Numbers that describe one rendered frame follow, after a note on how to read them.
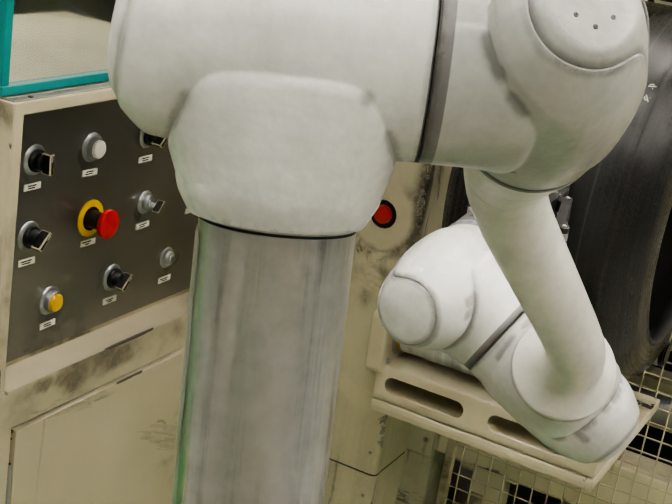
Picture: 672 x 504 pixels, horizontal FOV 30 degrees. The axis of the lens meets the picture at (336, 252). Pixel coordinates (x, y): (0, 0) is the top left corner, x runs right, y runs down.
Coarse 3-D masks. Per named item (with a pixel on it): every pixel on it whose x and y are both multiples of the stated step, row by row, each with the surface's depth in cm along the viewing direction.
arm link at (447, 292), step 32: (416, 256) 126; (448, 256) 126; (480, 256) 128; (384, 288) 126; (416, 288) 123; (448, 288) 123; (480, 288) 125; (384, 320) 126; (416, 320) 123; (448, 320) 123; (480, 320) 125; (512, 320) 125; (448, 352) 129; (480, 352) 126
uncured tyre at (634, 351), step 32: (640, 128) 158; (608, 160) 158; (640, 160) 158; (448, 192) 172; (576, 192) 160; (608, 192) 158; (640, 192) 158; (448, 224) 172; (576, 224) 160; (608, 224) 159; (640, 224) 159; (576, 256) 161; (608, 256) 160; (640, 256) 161; (608, 288) 162; (640, 288) 164; (608, 320) 165; (640, 320) 169; (640, 352) 176
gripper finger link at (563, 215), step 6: (564, 198) 151; (570, 198) 151; (564, 204) 150; (570, 204) 150; (564, 210) 148; (570, 210) 151; (558, 216) 146; (564, 216) 146; (558, 222) 145; (564, 222) 145; (564, 228) 143
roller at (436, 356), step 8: (400, 344) 190; (408, 352) 190; (416, 352) 189; (424, 352) 188; (432, 352) 187; (440, 352) 187; (432, 360) 188; (440, 360) 187; (448, 360) 186; (456, 360) 186; (456, 368) 187; (464, 368) 186
